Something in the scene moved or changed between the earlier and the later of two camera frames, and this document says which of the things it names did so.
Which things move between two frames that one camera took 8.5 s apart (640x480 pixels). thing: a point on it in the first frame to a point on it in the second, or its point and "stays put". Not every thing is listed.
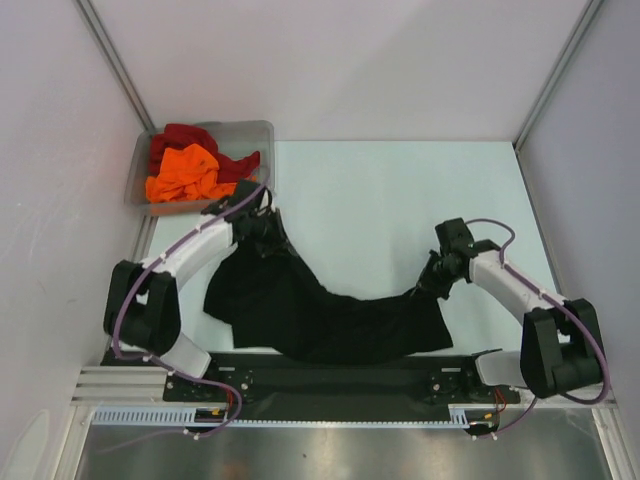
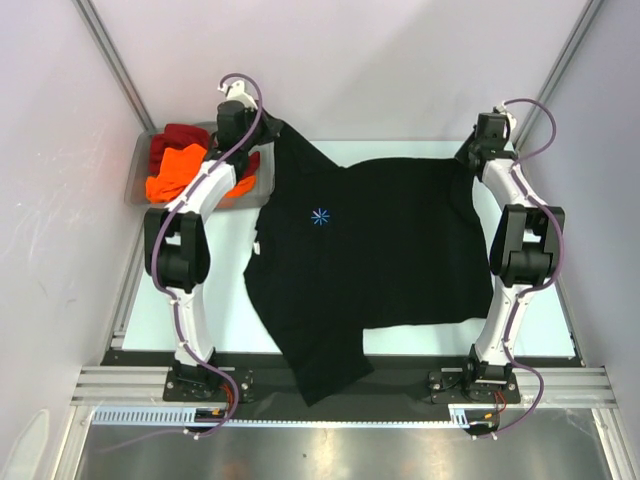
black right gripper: [435, 270] to [467, 153]
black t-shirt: [273, 303] to [373, 243]
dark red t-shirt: [231, 168] stays put
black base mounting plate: [340, 379] stays put
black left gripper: [280, 242] to [271, 128]
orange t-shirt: [189, 173] stays put
